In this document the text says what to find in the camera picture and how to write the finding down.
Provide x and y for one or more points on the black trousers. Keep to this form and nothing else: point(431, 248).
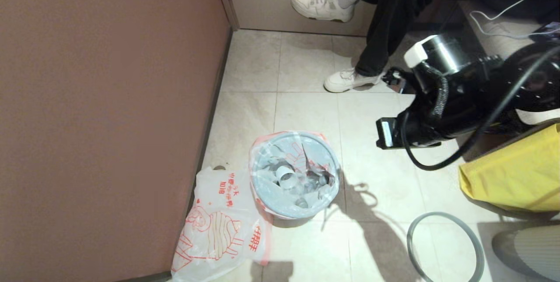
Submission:
point(393, 10)

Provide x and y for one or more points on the white paper cup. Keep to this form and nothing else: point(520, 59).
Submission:
point(285, 173)

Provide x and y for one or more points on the yellow fabric bag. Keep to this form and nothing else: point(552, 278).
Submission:
point(516, 177)

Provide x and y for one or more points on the empty white red-printed plastic bag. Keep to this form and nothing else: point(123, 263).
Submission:
point(210, 229)

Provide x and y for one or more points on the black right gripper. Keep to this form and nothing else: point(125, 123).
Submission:
point(415, 135)

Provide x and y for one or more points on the white garbage bag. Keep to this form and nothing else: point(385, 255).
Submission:
point(271, 150)

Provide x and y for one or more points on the black round trash bin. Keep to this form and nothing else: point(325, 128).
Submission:
point(293, 223)

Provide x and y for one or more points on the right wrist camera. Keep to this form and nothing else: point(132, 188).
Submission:
point(393, 78)

